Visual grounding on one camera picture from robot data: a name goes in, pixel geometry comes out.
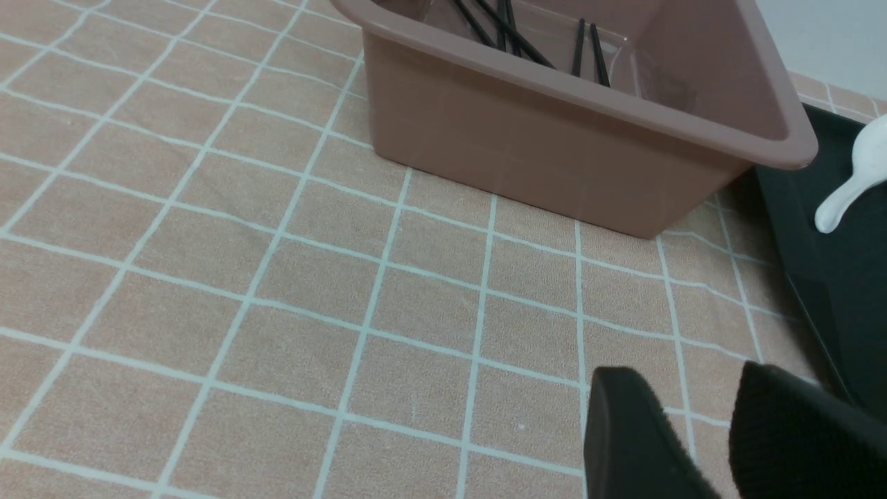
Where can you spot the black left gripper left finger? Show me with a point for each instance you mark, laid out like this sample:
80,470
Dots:
631,449

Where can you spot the white ceramic spoon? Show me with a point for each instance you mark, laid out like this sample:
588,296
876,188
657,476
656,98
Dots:
868,170

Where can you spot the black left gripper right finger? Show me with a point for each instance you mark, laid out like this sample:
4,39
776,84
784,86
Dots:
789,439

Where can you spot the dark green tray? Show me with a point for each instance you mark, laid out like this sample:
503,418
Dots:
839,279

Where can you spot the black chopstick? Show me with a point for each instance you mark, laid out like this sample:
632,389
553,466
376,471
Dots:
474,25
579,43
508,9
600,63
524,44
501,10

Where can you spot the brown plastic bin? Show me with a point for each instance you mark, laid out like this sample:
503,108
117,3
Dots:
698,96

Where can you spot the orange grid tablecloth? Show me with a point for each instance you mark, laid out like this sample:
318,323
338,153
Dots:
214,286

